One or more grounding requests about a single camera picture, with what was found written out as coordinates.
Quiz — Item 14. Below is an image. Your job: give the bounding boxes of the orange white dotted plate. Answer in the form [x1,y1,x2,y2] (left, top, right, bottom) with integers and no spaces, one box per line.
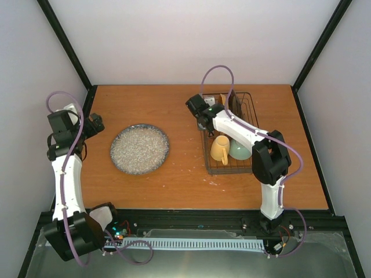
[218,94,226,106]

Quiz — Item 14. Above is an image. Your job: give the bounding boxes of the yellow mug white inside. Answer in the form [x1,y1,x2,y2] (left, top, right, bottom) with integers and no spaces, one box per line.
[210,135,230,166]

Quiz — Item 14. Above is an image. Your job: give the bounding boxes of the brown rimmed beige plate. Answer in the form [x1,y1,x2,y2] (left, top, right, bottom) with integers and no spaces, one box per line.
[228,90,243,119]

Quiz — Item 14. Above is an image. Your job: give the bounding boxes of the light green ceramic bowl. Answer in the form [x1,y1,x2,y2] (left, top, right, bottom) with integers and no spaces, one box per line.
[229,139,252,160]

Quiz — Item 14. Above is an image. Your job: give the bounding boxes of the speckled grey large plate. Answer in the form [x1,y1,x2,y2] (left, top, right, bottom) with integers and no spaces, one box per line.
[110,124,170,175]

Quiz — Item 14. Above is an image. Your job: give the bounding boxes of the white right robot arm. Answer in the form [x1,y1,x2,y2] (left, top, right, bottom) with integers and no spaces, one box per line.
[185,94,292,233]

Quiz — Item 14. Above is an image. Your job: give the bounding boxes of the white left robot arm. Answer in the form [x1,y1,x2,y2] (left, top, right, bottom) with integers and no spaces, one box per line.
[44,109,121,261]

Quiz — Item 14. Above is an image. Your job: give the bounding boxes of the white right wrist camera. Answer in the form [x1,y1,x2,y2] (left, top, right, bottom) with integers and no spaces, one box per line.
[203,96,216,107]

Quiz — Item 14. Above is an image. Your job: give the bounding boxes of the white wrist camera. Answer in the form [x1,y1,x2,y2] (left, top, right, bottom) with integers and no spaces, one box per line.
[203,96,216,107]
[57,103,79,122]

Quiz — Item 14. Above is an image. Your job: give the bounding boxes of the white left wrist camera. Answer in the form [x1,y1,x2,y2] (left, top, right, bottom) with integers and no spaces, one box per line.
[57,103,79,122]

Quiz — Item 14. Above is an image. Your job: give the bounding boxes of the dark wire dish rack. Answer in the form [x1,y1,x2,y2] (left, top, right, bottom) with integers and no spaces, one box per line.
[198,92,259,175]

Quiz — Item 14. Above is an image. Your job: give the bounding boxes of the light blue slotted cable duct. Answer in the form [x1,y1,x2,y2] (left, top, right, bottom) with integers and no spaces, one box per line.
[116,237,264,253]

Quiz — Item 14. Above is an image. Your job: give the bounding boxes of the black aluminium frame rail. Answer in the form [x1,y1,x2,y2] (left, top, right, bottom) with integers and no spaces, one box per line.
[113,209,349,237]

